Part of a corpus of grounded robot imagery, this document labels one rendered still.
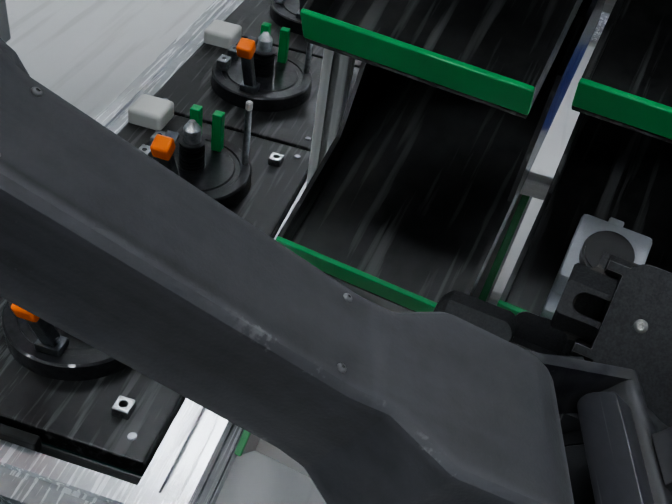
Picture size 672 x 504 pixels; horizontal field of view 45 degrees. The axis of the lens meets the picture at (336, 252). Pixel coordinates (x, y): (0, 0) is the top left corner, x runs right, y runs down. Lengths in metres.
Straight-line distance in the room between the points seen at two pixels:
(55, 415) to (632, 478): 0.56
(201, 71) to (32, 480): 0.66
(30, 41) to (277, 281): 1.31
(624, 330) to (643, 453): 0.08
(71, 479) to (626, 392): 0.52
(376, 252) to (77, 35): 1.05
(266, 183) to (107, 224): 0.79
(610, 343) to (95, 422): 0.50
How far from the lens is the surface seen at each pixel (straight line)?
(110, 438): 0.73
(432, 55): 0.43
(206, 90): 1.16
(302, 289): 0.22
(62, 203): 0.19
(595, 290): 0.34
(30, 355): 0.77
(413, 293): 0.52
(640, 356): 0.35
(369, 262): 0.55
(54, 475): 0.73
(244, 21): 1.35
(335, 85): 0.60
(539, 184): 0.61
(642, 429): 0.29
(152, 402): 0.75
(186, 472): 0.72
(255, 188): 0.98
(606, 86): 0.44
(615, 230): 0.52
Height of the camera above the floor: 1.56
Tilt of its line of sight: 41 degrees down
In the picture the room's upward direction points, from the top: 10 degrees clockwise
